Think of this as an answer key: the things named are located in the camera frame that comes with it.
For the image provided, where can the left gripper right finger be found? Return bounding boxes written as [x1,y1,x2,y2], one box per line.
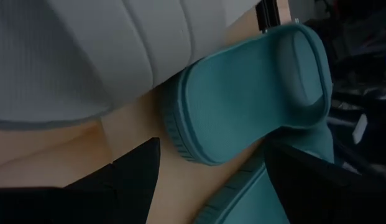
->
[264,139,386,224]

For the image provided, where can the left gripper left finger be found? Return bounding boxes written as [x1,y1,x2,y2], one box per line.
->
[65,137,162,224]

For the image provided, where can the teal rubber slide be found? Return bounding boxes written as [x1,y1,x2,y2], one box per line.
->
[160,23,334,167]
[192,124,336,224]

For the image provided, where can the grey rubber slide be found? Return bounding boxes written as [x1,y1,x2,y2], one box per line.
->
[0,0,262,130]

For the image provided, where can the black aluminium table frame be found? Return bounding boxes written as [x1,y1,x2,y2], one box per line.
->
[255,0,281,34]

